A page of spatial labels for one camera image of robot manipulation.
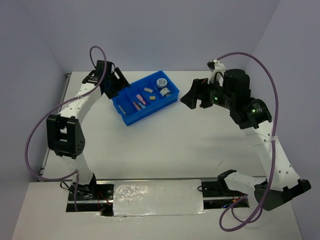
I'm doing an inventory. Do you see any orange translucent case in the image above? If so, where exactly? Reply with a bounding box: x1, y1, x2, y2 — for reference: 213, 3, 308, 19
132, 101, 142, 111

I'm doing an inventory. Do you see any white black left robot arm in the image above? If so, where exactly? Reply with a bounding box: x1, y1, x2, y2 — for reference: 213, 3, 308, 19
46, 60, 130, 200

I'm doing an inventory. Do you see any blue plastic compartment tray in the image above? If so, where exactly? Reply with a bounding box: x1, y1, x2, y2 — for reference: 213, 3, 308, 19
112, 70, 180, 126

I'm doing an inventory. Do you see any blue slime jar printed lid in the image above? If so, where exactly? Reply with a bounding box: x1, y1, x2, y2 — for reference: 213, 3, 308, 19
156, 77, 168, 89

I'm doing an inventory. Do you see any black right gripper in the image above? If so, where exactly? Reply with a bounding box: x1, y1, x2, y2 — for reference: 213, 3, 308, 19
180, 75, 235, 109

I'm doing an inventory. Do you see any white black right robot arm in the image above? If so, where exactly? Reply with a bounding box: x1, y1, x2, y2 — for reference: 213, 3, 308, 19
180, 69, 311, 211

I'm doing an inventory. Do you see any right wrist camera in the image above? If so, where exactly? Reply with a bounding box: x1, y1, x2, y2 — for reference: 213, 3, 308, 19
207, 59, 226, 84

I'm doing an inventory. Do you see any grey eraser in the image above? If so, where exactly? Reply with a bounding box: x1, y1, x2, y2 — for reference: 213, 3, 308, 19
143, 87, 153, 93

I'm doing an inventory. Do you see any pink translucent case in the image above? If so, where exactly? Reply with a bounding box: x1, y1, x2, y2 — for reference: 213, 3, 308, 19
136, 94, 147, 105

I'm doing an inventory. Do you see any white foil covered panel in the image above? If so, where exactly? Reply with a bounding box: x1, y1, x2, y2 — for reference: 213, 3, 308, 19
113, 179, 206, 217

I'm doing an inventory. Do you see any blue white marker pen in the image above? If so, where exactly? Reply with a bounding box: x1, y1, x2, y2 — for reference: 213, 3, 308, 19
118, 104, 128, 118

